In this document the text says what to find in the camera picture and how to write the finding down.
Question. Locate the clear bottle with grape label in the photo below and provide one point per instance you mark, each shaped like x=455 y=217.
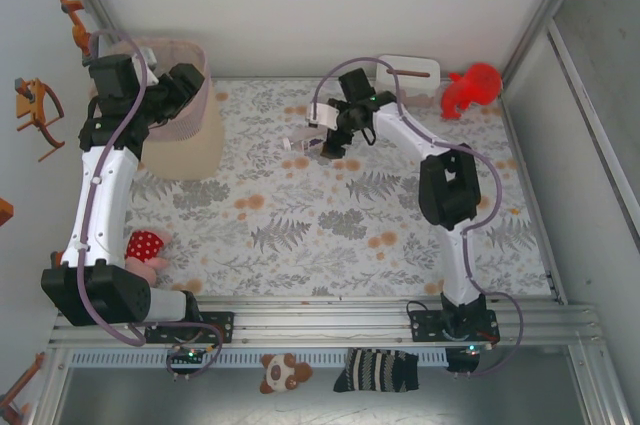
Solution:
x=302 y=142

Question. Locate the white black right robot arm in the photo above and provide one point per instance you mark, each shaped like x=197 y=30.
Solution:
x=457 y=265

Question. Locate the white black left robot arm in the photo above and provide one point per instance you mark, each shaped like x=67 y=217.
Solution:
x=100 y=205

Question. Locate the beige bin with pink liner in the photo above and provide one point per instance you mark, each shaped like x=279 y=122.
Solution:
x=195 y=155

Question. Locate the white pink tissue box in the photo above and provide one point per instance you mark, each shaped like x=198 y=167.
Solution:
x=415 y=90

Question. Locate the red plastic toy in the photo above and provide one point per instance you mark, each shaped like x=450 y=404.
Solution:
x=475 y=85

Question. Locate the pink plush with dotted dress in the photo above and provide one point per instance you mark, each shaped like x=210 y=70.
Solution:
x=145 y=245

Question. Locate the black white striped sock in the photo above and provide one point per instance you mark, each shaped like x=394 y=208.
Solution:
x=375 y=370

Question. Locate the brown white panda plush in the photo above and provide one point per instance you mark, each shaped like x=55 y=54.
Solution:
x=280 y=374

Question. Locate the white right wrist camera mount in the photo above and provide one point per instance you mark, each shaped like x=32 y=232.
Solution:
x=322 y=117

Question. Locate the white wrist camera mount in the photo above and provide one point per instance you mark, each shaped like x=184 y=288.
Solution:
x=322 y=117
x=147 y=57

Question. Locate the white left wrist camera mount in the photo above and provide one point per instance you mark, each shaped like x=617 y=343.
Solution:
x=147 y=57

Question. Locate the orange claw wall model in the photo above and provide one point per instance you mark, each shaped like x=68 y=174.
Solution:
x=35 y=110

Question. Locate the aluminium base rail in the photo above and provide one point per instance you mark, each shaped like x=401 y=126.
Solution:
x=325 y=330

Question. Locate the orange block wall model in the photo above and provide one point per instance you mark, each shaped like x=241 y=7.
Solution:
x=5 y=211

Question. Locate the aluminium right frame post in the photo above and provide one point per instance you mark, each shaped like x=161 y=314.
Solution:
x=550 y=10

